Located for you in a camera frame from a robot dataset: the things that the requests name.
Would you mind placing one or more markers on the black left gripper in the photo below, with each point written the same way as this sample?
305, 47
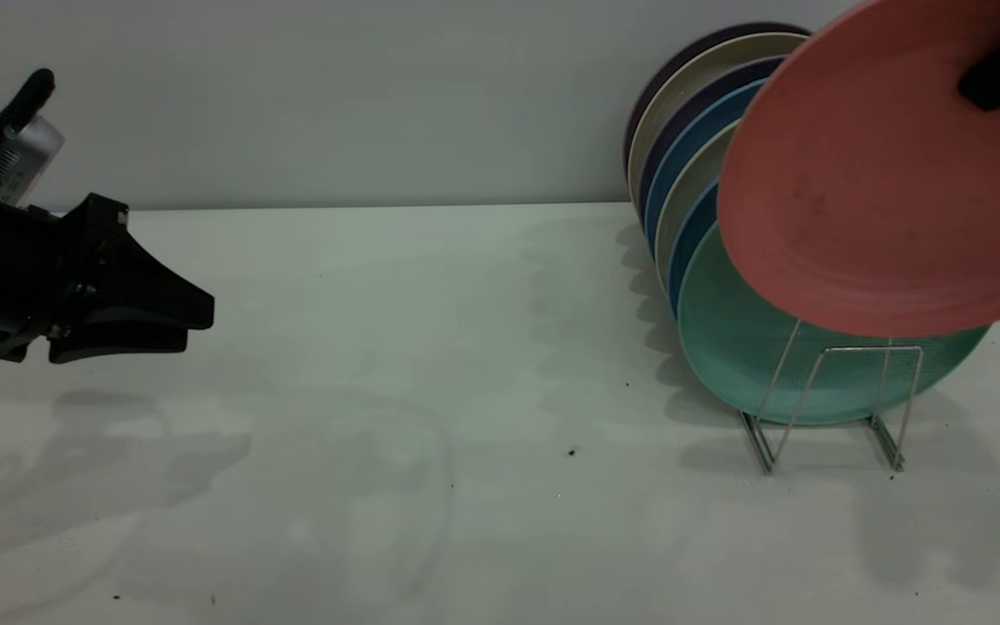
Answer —
23, 269

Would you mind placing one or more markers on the pink round plate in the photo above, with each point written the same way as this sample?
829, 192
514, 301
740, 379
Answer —
873, 191

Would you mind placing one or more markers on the blue round plate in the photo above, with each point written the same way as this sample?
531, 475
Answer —
691, 243
682, 146

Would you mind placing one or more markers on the beige round plate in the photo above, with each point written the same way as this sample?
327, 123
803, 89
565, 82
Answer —
682, 191
658, 106

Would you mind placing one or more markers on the dark purple round plate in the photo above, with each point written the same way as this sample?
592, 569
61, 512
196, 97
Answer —
652, 82
667, 130

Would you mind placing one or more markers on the green round plate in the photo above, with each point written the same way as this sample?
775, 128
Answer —
743, 347

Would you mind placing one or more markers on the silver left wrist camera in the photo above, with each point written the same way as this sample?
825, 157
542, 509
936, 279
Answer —
23, 161

